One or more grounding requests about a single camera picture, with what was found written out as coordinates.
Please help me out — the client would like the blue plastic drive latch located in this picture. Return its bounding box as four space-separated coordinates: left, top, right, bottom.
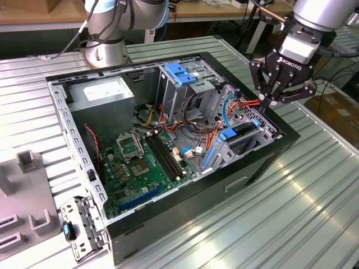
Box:
165 63 199 87

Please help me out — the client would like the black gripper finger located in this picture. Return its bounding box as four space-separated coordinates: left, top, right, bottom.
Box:
248 59 281 113
265 69 318 113

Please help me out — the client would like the brown cardboard box on desk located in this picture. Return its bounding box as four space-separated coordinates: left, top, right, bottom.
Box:
36 0 62 14

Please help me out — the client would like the grey optical drive cage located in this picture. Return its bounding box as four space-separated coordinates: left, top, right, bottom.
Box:
157 57 225 124

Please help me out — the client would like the brown cardboard box on floor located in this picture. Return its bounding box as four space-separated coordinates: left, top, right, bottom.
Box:
304 94 359 141

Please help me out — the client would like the metal socket cover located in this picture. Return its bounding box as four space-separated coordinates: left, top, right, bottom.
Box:
116 131 145 162

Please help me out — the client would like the CPU socket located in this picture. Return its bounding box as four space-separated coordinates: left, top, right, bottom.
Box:
128 158 154 178

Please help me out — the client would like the blue data wire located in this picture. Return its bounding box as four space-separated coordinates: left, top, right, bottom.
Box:
222 89 242 128

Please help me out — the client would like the metal slat side table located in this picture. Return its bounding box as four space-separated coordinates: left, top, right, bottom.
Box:
314 25 359 82

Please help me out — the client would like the grey parts rack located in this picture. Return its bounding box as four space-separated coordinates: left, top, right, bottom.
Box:
0 150 64 253

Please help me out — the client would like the hard disk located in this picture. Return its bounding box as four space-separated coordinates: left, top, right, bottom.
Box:
201 119 261 173

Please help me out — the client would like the wooden desk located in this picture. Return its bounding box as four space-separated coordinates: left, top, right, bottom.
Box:
0 0 295 33

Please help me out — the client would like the black RAM slot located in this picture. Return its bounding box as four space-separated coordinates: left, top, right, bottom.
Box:
158 133 188 176
154 134 183 178
145 136 175 182
150 136 180 180

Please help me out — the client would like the grey metal disk bay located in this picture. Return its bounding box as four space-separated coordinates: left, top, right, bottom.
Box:
200 84 283 174

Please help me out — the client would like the black open PC case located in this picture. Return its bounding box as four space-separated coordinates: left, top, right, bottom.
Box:
44 51 301 266

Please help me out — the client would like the grey power supply unit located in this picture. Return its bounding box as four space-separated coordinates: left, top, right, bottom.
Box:
66 75 136 146

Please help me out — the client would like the black latch with blue tab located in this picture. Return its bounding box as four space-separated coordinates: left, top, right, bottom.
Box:
61 220 77 242

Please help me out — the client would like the orange power wire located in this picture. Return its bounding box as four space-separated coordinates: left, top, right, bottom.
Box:
206 96 261 154

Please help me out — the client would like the yellow black power wire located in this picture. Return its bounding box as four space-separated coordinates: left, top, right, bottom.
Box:
134 108 155 127

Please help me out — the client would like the blue expansion slot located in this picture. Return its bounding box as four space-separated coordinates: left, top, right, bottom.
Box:
117 183 165 212

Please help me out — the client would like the green motherboard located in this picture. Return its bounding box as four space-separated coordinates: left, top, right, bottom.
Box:
99 130 197 221

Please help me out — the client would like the red black fan wire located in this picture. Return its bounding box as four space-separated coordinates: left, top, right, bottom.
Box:
83 125 102 173

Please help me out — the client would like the grey cable with metal plug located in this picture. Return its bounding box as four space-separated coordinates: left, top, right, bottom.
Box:
26 0 100 62

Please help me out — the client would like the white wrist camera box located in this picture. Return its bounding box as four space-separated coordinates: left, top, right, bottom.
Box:
279 24 322 65

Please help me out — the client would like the black case fan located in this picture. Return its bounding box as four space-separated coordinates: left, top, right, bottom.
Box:
82 127 107 185

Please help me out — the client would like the orange red wire bundle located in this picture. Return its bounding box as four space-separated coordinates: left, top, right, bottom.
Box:
158 103 208 141

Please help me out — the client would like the metal slot retainer bracket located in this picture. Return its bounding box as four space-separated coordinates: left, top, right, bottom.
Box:
59 196 110 263

